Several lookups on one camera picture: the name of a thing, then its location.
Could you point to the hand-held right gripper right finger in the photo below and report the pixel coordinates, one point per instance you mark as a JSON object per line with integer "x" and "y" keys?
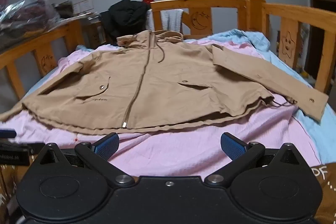
{"x": 233, "y": 146}

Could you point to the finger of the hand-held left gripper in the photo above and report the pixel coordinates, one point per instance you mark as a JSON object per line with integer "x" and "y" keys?
{"x": 6, "y": 133}

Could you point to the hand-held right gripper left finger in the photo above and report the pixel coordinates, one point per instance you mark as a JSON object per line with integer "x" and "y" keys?
{"x": 106, "y": 146}

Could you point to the tan zip jacket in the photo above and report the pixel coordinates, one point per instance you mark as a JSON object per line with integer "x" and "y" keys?
{"x": 162, "y": 77}

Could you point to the clear plastic bag of clothes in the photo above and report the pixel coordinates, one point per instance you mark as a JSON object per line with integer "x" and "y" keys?
{"x": 26, "y": 16}

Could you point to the pink bed sheet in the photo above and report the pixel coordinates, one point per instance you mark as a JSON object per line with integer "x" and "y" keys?
{"x": 170, "y": 153}

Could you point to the light blue blanket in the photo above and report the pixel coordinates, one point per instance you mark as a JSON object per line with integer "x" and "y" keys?
{"x": 323, "y": 129}

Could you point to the brown printed blanket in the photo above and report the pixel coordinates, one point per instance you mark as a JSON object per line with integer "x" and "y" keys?
{"x": 326, "y": 187}

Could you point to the yellow object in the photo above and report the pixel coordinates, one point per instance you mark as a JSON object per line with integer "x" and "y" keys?
{"x": 305, "y": 74}

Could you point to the black jacket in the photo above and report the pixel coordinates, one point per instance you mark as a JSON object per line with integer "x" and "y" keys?
{"x": 126, "y": 14}

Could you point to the dark bag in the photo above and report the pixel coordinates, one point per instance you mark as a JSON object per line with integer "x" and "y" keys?
{"x": 64, "y": 9}

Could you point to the white towel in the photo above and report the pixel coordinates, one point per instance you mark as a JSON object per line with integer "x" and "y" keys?
{"x": 172, "y": 19}

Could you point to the red cloth item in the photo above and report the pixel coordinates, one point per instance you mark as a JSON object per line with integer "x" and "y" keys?
{"x": 148, "y": 0}

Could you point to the dark wooden door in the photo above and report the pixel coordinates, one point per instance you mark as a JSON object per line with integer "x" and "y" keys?
{"x": 323, "y": 3}

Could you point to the white wall chart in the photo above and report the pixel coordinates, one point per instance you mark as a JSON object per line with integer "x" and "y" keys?
{"x": 83, "y": 5}

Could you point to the wooden bed frame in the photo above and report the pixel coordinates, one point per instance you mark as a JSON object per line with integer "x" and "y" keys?
{"x": 199, "y": 2}

